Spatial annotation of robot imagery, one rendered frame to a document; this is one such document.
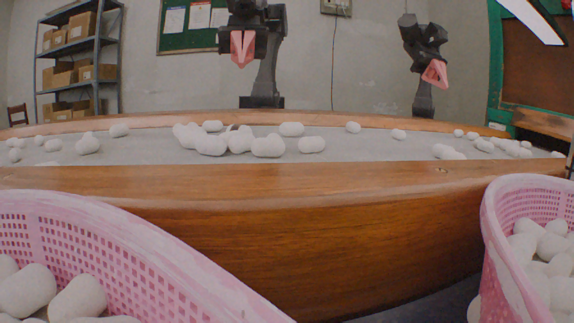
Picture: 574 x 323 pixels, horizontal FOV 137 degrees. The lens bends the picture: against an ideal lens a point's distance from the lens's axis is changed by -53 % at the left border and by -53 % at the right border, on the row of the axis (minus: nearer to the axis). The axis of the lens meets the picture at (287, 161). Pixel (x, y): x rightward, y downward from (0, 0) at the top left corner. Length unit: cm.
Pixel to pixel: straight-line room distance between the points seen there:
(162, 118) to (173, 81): 209
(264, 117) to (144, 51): 238
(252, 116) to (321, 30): 211
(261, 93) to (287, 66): 166
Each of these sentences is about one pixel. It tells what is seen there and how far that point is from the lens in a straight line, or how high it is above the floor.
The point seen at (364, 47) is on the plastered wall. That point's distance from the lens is 262.
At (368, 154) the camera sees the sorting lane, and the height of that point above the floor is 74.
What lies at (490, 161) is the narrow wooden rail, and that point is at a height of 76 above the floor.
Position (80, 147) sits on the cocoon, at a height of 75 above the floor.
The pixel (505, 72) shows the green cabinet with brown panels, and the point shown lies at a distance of 108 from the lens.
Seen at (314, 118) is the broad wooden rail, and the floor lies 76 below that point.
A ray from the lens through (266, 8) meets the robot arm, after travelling 62.
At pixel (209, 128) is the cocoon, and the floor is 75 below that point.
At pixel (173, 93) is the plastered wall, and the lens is 256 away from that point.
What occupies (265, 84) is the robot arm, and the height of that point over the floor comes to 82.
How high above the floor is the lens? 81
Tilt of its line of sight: 17 degrees down
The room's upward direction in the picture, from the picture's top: 2 degrees clockwise
